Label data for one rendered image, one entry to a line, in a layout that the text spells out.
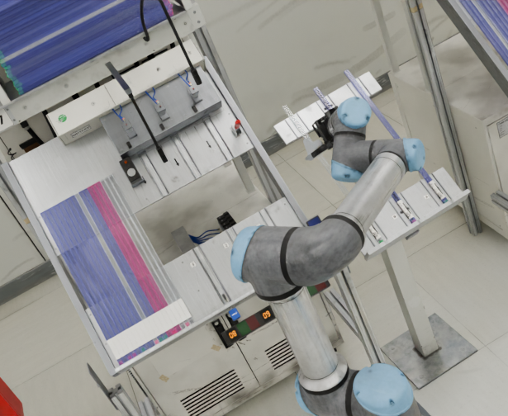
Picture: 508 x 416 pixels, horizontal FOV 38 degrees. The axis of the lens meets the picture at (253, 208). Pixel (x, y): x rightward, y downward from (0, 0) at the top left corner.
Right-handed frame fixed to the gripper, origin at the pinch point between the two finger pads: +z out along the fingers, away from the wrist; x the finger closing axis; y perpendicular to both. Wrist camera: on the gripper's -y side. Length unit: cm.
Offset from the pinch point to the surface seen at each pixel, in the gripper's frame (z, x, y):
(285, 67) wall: 185, -57, 62
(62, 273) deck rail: 17, 81, 9
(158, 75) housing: 16, 29, 45
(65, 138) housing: 20, 61, 43
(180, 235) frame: 60, 45, 4
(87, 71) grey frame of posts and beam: 14, 46, 56
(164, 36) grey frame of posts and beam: 14, 21, 54
